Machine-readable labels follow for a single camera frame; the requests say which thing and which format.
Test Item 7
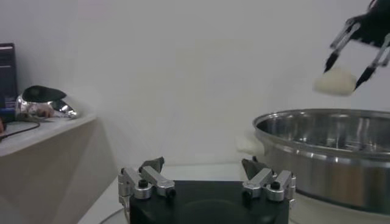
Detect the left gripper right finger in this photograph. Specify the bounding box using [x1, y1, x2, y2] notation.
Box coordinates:
[241, 156, 297, 203]

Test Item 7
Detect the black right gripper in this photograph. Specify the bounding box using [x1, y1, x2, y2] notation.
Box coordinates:
[323, 0, 390, 91]

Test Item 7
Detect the dark computer monitor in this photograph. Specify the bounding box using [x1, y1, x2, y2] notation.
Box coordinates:
[0, 42, 18, 122]

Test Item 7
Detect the chrome domed device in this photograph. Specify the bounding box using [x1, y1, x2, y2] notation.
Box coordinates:
[15, 85, 80, 120]

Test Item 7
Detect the white steamed baozi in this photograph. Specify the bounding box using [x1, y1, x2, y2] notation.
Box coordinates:
[313, 67, 358, 97]

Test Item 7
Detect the black cable of dongle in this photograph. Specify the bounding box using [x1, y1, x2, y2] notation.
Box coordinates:
[0, 120, 41, 141]

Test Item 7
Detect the white side table with device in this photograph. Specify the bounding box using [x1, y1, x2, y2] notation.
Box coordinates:
[0, 114, 118, 224]

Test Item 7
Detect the perforated steel steamer basket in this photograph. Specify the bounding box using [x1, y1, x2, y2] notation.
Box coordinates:
[252, 108, 390, 215]

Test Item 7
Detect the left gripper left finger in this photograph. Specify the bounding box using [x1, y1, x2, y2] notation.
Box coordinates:
[118, 156, 177, 214]

